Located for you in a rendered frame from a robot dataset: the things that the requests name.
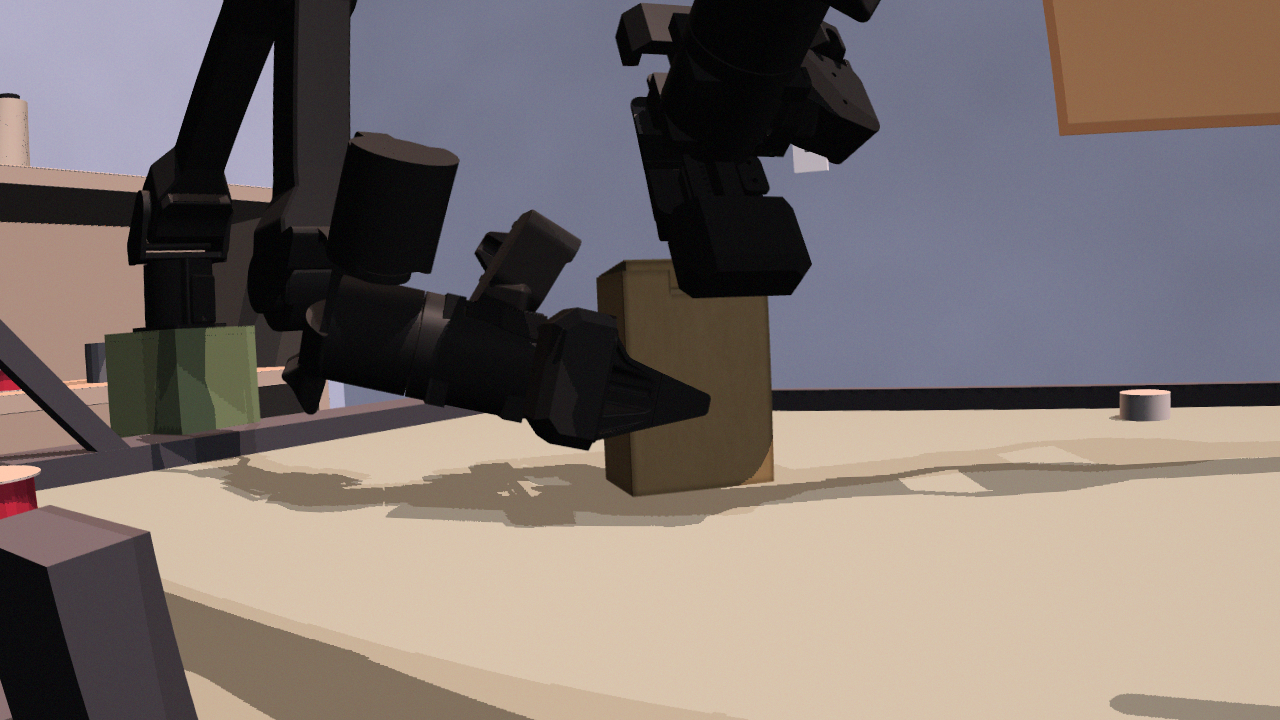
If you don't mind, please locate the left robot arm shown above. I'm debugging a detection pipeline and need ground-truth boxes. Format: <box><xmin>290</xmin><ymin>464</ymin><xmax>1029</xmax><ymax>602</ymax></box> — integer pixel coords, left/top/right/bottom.
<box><xmin>127</xmin><ymin>0</ymin><xmax>581</xmax><ymax>415</ymax></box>

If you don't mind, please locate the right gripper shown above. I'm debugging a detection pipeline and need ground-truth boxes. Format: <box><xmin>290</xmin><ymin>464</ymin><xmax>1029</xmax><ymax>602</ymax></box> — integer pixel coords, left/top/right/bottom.
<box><xmin>614</xmin><ymin>3</ymin><xmax>812</xmax><ymax>299</ymax></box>

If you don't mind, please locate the brown cardboard box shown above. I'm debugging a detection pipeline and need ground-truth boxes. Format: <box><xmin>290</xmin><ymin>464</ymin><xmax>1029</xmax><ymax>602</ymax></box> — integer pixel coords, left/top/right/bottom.
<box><xmin>596</xmin><ymin>259</ymin><xmax>774</xmax><ymax>497</ymax></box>

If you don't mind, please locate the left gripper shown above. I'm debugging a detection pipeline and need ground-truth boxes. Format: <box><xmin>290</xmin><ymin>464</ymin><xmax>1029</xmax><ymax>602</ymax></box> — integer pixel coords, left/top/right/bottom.
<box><xmin>404</xmin><ymin>292</ymin><xmax>710</xmax><ymax>451</ymax></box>

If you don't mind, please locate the dark grey rectangular post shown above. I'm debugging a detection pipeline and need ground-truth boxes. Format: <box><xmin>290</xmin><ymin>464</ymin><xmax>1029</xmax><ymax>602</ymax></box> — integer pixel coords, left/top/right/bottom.
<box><xmin>0</xmin><ymin>505</ymin><xmax>198</xmax><ymax>720</ymax></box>

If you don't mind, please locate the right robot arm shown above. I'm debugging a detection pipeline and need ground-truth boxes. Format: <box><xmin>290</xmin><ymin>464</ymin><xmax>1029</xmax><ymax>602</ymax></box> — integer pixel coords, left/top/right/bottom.
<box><xmin>689</xmin><ymin>0</ymin><xmax>881</xmax><ymax>164</ymax></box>

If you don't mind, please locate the light wooden shelving unit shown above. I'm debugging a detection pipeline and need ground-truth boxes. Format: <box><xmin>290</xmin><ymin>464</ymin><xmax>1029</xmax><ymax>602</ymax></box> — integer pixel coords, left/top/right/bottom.
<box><xmin>0</xmin><ymin>164</ymin><xmax>303</xmax><ymax>454</ymax></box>

